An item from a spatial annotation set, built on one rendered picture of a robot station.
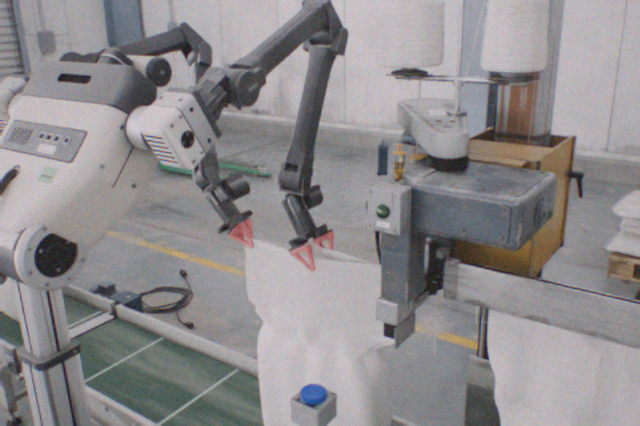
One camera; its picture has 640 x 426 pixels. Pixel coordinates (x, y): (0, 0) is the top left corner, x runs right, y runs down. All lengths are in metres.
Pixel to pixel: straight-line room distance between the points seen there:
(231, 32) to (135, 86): 7.27
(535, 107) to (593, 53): 4.76
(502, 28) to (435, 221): 0.45
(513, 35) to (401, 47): 0.26
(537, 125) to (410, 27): 0.41
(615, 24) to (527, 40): 4.93
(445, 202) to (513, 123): 0.50
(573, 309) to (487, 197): 0.33
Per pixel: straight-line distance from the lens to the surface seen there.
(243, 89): 1.31
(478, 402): 1.86
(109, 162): 1.30
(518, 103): 1.64
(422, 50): 1.50
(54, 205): 1.32
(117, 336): 2.73
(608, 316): 1.36
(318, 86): 1.59
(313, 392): 1.42
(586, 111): 6.44
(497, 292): 1.41
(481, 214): 1.19
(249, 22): 8.35
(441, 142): 1.31
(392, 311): 1.34
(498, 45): 1.41
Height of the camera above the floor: 1.68
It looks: 19 degrees down
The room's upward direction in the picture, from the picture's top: 1 degrees counter-clockwise
